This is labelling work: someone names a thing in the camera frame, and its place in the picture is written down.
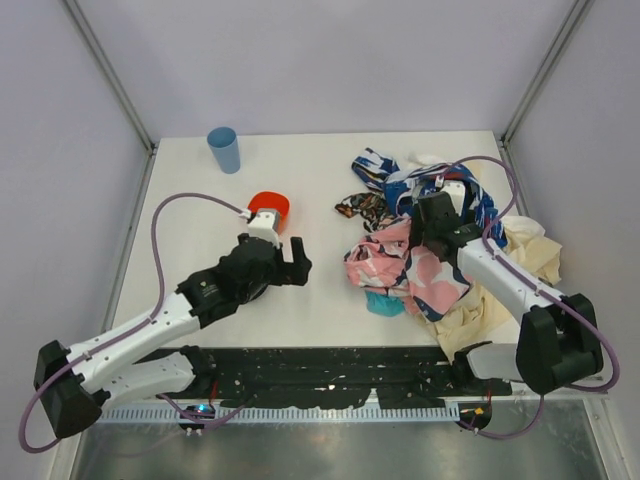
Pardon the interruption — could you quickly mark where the pink navy patterned cloth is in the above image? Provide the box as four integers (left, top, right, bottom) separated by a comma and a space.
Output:
343, 217, 471, 322

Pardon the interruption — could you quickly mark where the turquoise cloth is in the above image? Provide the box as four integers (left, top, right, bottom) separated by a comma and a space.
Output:
365, 290, 405, 318

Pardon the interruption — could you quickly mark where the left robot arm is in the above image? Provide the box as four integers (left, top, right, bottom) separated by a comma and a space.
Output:
34, 234, 312, 440

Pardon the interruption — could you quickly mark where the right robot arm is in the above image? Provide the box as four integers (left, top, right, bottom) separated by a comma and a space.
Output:
409, 191, 604, 395

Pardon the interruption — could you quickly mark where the blue white red patterned cloth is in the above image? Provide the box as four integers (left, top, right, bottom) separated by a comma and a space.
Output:
351, 148, 498, 228

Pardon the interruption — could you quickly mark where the black orange patterned cloth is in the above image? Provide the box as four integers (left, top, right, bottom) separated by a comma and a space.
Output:
334, 192, 394, 233

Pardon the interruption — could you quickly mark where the cream yellow cloth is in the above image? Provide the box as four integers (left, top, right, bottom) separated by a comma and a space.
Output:
425, 225, 562, 360

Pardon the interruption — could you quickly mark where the black round disc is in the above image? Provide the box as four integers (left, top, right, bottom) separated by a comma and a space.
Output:
245, 282, 269, 303

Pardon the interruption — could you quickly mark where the orange plastic bowl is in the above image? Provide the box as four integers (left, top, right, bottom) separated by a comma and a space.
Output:
248, 191, 291, 234

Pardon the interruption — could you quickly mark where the light blue plastic cup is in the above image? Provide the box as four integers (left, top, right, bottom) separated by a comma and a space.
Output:
207, 126, 241, 174

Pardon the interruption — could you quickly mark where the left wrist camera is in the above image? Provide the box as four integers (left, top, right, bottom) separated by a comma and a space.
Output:
247, 209, 280, 248

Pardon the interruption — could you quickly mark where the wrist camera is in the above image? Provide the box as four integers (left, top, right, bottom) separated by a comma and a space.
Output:
435, 177, 467, 216
247, 209, 280, 248

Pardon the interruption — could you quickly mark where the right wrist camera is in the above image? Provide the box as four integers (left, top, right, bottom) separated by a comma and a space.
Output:
435, 177, 467, 216

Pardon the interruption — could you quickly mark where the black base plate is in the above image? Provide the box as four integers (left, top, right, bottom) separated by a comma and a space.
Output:
94, 344, 514, 409

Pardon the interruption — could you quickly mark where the left aluminium frame post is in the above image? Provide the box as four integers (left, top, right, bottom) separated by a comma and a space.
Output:
60, 0, 155, 154

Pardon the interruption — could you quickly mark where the aluminium frame post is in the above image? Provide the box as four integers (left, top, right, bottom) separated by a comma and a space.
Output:
499, 0, 596, 149
60, 0, 155, 154

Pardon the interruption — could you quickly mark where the white slotted cable duct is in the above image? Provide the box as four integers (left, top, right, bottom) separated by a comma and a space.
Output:
99, 402, 460, 424

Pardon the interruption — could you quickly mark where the aluminium front rail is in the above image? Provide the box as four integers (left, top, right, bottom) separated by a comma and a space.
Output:
501, 374, 607, 400

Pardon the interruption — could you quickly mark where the right aluminium frame post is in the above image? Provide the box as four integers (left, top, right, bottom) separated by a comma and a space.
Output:
499, 0, 596, 149

